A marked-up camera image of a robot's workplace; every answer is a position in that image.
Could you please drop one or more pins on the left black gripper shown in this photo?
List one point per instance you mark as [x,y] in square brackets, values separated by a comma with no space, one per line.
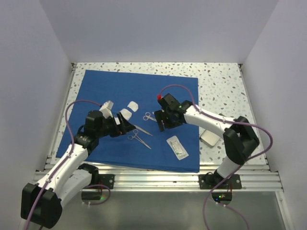
[124,127]

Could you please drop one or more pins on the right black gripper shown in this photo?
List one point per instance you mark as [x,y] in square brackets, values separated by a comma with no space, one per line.
[160,115]

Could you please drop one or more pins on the white gauze pad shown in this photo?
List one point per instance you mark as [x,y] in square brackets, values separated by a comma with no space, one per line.
[133,106]
[126,114]

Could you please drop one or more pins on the silver hemostat forceps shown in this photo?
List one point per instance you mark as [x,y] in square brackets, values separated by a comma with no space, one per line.
[136,137]

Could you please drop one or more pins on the small silver scissors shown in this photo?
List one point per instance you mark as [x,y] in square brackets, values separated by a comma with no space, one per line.
[148,116]

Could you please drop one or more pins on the silver tweezers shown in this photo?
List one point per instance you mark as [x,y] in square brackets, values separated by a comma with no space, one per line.
[142,130]

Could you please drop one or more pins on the white suture packet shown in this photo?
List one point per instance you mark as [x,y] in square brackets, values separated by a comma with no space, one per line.
[177,148]

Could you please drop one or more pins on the metal instrument tray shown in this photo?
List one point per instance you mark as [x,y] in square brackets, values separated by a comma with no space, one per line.
[209,138]

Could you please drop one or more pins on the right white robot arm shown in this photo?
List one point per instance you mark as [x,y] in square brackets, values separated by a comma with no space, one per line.
[240,140]

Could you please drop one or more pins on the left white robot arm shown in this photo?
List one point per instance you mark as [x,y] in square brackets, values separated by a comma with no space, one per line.
[43,202]

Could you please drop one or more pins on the blue surgical drape cloth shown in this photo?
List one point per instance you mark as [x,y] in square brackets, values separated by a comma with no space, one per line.
[98,87]

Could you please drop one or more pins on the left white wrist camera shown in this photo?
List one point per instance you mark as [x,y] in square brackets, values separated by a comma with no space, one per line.
[106,108]

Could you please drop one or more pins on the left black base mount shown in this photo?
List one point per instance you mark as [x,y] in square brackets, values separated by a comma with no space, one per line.
[104,179]

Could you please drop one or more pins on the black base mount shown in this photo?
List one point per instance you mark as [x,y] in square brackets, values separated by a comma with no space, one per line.
[210,180]
[104,179]

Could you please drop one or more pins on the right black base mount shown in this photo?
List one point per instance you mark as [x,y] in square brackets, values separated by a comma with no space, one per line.
[210,180]

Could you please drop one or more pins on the aluminium frame rail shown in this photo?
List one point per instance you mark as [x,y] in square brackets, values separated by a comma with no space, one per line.
[254,178]

